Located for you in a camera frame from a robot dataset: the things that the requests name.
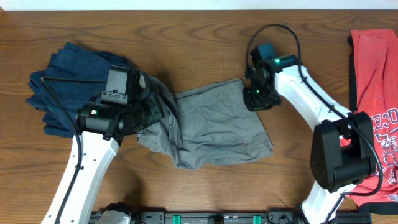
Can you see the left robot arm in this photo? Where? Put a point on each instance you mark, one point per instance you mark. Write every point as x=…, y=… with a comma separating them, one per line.
x=128, y=104

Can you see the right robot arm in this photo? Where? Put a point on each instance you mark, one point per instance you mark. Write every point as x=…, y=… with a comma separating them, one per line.
x=342, y=153

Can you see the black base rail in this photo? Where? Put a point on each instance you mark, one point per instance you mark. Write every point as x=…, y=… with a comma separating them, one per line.
x=122, y=213

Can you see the red printed t-shirt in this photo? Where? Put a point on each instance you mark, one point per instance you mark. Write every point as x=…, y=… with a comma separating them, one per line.
x=375, y=65

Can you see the grey shorts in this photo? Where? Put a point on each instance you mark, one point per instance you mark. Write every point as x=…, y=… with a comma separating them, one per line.
x=207, y=125

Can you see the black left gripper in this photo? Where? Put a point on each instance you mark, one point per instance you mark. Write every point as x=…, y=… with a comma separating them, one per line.
x=156, y=107

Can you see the folded navy blue shorts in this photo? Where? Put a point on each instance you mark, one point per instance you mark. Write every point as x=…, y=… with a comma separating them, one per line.
x=87, y=72

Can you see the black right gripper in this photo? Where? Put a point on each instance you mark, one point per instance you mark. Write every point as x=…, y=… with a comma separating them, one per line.
x=252, y=105

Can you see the black garment under red shirt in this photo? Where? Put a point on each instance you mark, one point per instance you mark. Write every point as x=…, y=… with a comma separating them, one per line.
x=352, y=78

